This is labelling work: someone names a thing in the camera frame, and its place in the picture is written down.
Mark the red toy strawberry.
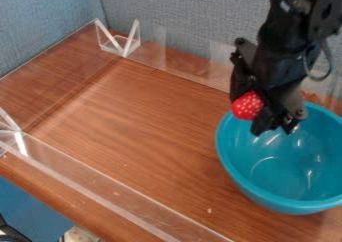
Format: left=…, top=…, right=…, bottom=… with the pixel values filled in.
left=232, top=91, right=264, bottom=120

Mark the blue plastic bowl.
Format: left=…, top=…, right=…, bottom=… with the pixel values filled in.
left=215, top=103, right=342, bottom=215

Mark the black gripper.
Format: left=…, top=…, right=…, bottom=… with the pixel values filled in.
left=229, top=37, right=320, bottom=136

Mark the clear acrylic back barrier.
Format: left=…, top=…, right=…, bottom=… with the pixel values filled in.
left=92, top=18, right=342, bottom=117

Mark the clear acrylic barrier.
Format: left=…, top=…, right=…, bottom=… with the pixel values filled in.
left=92, top=18, right=342, bottom=117
left=0, top=108, right=232, bottom=242

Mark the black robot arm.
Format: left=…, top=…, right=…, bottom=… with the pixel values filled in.
left=229, top=0, right=342, bottom=135

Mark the clear acrylic front barrier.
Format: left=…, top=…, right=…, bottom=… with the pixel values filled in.
left=0, top=108, right=232, bottom=242

